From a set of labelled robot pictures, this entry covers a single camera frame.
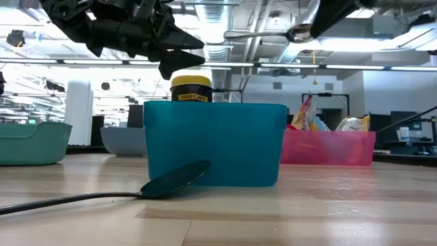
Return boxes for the dark background monitors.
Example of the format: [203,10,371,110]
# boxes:
[351,111,437,137]

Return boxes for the red plastic bin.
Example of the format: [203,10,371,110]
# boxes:
[280,130,376,167]

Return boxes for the black square panel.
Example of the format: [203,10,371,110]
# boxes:
[127,104,145,128]

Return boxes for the long ceiling light strip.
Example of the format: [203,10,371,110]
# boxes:
[0,58,437,71]

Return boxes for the white pillar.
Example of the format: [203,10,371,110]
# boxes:
[64,80,94,146]

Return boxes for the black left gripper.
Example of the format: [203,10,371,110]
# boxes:
[90,0,206,81]

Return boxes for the teal plastic bin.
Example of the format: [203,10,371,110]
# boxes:
[0,122,73,167]

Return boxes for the blue-edged ramen packet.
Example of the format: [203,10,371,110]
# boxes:
[309,115,331,132]

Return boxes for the yellow-lid seasoning jar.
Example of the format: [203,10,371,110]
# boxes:
[169,75,213,103]

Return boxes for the white background bottle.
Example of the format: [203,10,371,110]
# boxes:
[398,126,411,143]

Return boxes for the silver ceiling air duct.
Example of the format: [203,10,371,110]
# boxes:
[194,0,236,102]

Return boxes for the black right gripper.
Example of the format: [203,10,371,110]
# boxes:
[309,0,378,39]

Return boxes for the black ceiling dome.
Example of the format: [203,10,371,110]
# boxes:
[5,29,27,48]

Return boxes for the silver metal spoon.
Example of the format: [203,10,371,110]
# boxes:
[223,23,313,44]

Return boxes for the blue rectangular plastic bin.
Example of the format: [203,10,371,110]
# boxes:
[142,100,287,188]

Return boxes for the black spoon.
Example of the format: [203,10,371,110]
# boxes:
[0,159,212,216]

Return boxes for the yellow ramen packet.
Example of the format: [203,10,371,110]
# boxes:
[335,115,371,133]

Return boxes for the black tall box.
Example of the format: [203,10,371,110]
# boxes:
[91,115,105,146]

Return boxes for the blue round bowl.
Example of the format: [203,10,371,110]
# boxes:
[100,126,147,157]

